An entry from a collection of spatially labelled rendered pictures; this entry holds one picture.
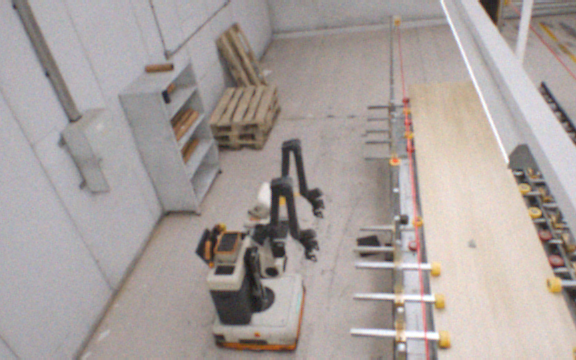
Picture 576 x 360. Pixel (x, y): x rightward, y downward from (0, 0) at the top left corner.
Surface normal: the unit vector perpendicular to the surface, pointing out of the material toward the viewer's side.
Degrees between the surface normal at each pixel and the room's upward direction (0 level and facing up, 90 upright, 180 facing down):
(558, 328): 0
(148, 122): 90
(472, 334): 0
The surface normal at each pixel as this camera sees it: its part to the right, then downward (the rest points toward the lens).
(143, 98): -0.17, 0.58
